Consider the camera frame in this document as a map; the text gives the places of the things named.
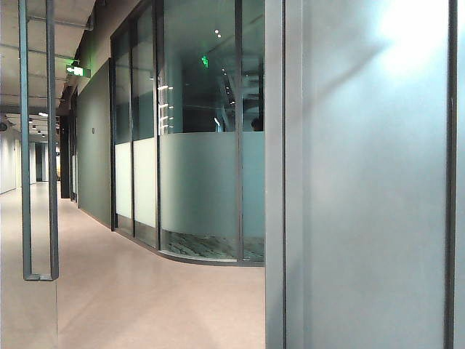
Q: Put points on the narrow frosted glass partition panel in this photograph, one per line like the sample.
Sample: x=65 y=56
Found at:
x=253 y=181
x=144 y=181
x=123 y=181

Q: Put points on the dark vertical frame strip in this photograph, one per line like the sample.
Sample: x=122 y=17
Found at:
x=452 y=181

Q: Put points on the clear glass door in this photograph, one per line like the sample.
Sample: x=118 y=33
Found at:
x=39 y=312

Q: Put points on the grey metal door frame post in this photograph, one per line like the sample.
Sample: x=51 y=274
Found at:
x=275 y=181

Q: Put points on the white ceiling light strip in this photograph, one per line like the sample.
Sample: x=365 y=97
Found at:
x=43 y=114

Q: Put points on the dome security camera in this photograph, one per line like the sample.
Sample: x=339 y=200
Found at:
x=3 y=126

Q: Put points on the dark corridor pillar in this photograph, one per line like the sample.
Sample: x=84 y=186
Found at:
x=65 y=163

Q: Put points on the grey ceiling pipe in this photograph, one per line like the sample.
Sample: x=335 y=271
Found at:
x=61 y=22

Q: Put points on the curved frosted glass partition panel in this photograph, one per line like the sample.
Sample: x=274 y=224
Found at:
x=199 y=181

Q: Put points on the green exit sign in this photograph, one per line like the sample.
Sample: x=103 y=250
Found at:
x=77 y=69

